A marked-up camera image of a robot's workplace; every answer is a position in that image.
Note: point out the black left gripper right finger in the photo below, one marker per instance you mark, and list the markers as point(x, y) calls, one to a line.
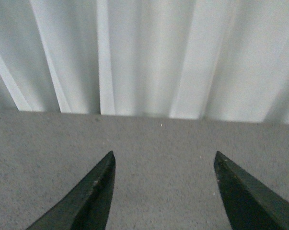
point(249, 204)

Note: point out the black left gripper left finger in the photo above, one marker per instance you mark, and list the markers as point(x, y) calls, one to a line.
point(87, 205)

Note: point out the white pleated curtain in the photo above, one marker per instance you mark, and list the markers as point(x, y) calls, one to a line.
point(191, 59)

